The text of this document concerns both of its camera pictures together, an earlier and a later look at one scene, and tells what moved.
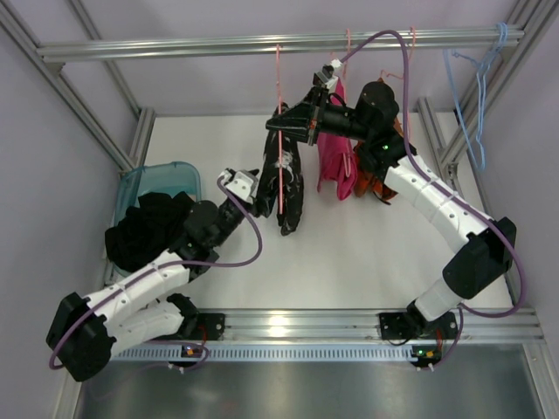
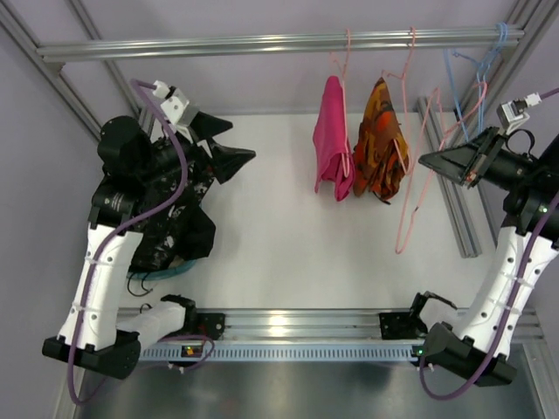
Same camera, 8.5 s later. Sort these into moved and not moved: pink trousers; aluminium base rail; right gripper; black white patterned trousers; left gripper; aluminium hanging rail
Moved: left gripper; black white patterned trousers; right gripper
Not moved: pink trousers; aluminium base rail; aluminium hanging rail
